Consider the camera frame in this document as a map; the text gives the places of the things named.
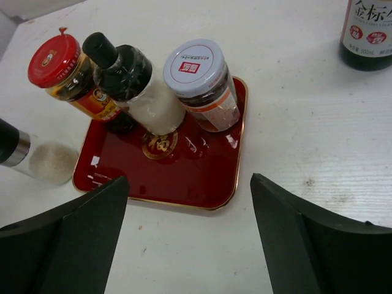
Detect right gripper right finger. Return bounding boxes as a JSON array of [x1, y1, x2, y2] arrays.
[[250, 173, 391, 293]]

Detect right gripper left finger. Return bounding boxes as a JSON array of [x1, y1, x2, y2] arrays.
[[1, 177, 129, 293]]

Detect silver-capped glass shaker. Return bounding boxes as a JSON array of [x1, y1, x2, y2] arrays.
[[1, 119, 78, 185]]

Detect black-capped white bottle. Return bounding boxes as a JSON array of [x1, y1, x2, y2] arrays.
[[82, 32, 186, 135]]

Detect red-capped sauce jar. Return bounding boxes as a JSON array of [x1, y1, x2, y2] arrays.
[[28, 27, 121, 123]]

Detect small pink-lidded spice jar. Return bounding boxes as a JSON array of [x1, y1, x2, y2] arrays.
[[163, 39, 241, 132]]

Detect tall clear vinegar bottle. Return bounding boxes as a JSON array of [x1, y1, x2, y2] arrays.
[[339, 0, 391, 72]]

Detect red rectangular tray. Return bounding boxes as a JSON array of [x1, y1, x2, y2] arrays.
[[72, 77, 249, 211]]

